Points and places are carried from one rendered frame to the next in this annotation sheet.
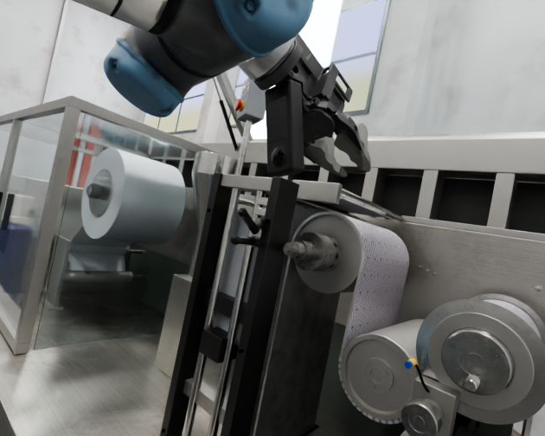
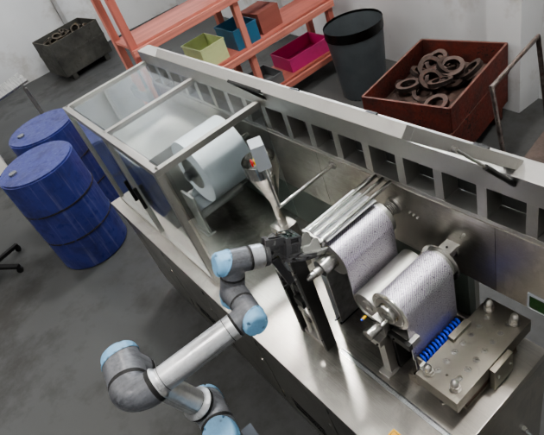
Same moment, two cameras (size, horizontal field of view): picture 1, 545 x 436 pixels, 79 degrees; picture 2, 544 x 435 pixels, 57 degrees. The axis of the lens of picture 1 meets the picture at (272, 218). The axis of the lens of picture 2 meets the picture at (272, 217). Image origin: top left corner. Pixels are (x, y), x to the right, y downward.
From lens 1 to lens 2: 144 cm
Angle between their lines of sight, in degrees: 46
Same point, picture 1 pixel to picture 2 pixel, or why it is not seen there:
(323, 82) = (286, 250)
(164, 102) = not seen: hidden behind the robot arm
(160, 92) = not seen: hidden behind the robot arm
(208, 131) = not seen: outside the picture
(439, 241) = (414, 200)
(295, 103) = (279, 266)
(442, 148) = (399, 144)
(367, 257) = (348, 265)
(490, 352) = (388, 314)
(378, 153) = (363, 135)
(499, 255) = (444, 215)
